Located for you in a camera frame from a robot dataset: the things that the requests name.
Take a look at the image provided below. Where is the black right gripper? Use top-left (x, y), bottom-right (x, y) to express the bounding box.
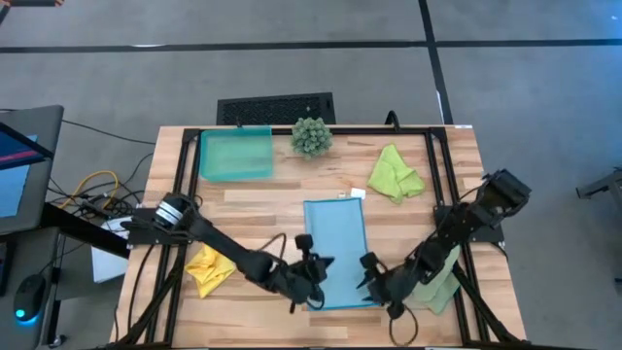
top-left (356, 269), bottom-right (414, 308)

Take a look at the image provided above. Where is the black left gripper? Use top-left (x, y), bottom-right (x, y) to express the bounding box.
top-left (286, 256), bottom-right (336, 305)

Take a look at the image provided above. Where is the blue microfiber towel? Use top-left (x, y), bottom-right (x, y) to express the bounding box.
top-left (303, 196), bottom-right (378, 311)

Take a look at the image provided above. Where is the lime green microfiber towel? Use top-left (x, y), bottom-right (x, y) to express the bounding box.
top-left (367, 144), bottom-right (428, 205)

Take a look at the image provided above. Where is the pale green microfiber towel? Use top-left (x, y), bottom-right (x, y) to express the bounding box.
top-left (407, 245), bottom-right (463, 316)

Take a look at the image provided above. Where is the yellow microfiber towel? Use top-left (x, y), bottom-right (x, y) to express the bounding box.
top-left (184, 244), bottom-right (238, 298)

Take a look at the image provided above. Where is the artificial plant in patterned pot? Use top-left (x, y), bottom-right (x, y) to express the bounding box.
top-left (290, 117), bottom-right (334, 160)

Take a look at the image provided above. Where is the teal translucent plastic bin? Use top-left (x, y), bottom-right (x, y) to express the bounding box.
top-left (199, 125), bottom-right (276, 184)

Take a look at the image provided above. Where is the white paper sheet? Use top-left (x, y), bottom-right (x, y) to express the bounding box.
top-left (90, 216), bottom-right (132, 284)

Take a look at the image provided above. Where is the black computer mouse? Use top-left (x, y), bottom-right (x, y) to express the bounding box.
top-left (13, 273), bottom-right (48, 325)

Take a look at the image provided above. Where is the computer monitor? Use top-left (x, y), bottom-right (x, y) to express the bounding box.
top-left (0, 105), bottom-right (65, 237)

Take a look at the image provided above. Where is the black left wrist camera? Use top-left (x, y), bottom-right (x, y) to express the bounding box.
top-left (294, 233), bottom-right (315, 259)

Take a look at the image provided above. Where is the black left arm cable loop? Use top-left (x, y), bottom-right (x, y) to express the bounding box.
top-left (259, 232), bottom-right (289, 259)

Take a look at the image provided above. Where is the black aluminium table frame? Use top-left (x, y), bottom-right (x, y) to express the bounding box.
top-left (111, 126), bottom-right (526, 349)

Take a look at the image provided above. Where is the yellow cable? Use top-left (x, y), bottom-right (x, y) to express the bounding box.
top-left (57, 169), bottom-right (121, 210)

